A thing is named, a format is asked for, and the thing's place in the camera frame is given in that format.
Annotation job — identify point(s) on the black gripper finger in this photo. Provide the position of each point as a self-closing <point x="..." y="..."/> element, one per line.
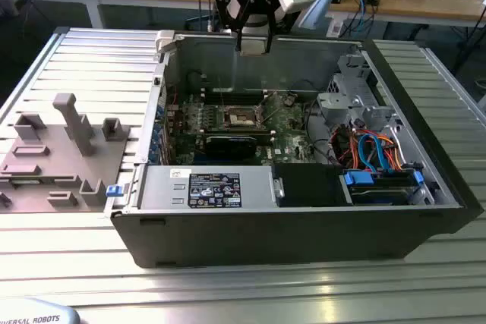
<point x="238" y="41"/>
<point x="269" y="41"/>

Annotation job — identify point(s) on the CPU with silver lid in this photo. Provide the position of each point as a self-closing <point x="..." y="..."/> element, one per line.
<point x="253" y="49"/>

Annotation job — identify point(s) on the RAM slot white clips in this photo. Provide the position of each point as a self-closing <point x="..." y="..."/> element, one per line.
<point x="243" y="92"/>

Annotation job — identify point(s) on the CPU socket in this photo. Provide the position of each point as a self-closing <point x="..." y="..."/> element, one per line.
<point x="239" y="117"/>

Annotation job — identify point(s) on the round coin battery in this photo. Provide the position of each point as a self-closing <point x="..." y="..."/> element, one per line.
<point x="289" y="100"/>

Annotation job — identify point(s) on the white power strip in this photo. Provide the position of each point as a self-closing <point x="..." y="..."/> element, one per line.
<point x="336" y="28"/>

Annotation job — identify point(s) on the grey metal drive cage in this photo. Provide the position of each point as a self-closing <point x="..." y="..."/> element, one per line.
<point x="334" y="102"/>

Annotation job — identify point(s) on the installed RAM stick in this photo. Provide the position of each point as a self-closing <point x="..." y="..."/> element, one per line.
<point x="235" y="133"/>

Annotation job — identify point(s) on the green motherboard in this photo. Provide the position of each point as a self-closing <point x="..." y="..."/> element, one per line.
<point x="288" y="138"/>

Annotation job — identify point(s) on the black graphics card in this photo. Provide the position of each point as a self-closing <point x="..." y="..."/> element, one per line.
<point x="231" y="146"/>

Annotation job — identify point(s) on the hard disk in blue carrier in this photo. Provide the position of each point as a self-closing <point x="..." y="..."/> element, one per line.
<point x="358" y="180"/>

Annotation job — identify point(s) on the grey power supply unit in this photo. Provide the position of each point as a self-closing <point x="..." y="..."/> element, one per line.
<point x="159" y="187"/>

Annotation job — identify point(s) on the blue case latch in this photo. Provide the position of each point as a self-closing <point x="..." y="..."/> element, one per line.
<point x="114" y="191"/>

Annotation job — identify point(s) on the black PC case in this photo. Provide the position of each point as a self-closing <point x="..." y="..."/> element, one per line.
<point x="266" y="236"/>

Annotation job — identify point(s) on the grey parts rack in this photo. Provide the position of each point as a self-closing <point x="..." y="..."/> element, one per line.
<point x="57" y="172"/>

